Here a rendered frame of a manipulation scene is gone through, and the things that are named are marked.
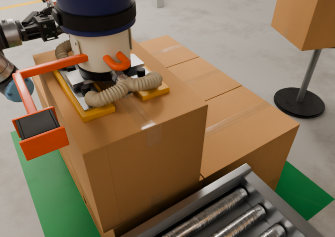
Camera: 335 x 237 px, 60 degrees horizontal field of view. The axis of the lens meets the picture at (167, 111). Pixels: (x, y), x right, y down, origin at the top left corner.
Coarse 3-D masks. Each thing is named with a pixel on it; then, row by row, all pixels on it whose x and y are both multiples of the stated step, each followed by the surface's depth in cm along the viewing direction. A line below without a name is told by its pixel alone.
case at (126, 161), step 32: (160, 64) 107; (64, 96) 92; (160, 96) 92; (192, 96) 92; (96, 128) 80; (128, 128) 80; (160, 128) 83; (192, 128) 92; (96, 160) 77; (128, 160) 84; (160, 160) 92; (192, 160) 102; (96, 192) 84; (128, 192) 93; (160, 192) 103
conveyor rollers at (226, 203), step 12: (240, 192) 111; (216, 204) 107; (228, 204) 107; (204, 216) 103; (216, 216) 105; (240, 216) 104; (252, 216) 103; (264, 216) 106; (180, 228) 100; (192, 228) 100; (228, 228) 100; (240, 228) 100; (276, 228) 100
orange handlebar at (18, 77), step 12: (60, 60) 81; (72, 60) 82; (84, 60) 84; (108, 60) 82; (120, 60) 84; (24, 72) 77; (36, 72) 79; (24, 84) 72; (24, 96) 68; (36, 108) 66
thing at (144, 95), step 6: (144, 66) 102; (132, 72) 98; (138, 72) 95; (144, 72) 95; (162, 84) 94; (150, 90) 91; (156, 90) 91; (162, 90) 92; (168, 90) 93; (144, 96) 89; (150, 96) 90
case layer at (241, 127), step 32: (192, 64) 185; (224, 96) 159; (256, 96) 159; (224, 128) 139; (256, 128) 139; (288, 128) 139; (224, 160) 124; (256, 160) 136; (192, 192) 117; (128, 224) 103
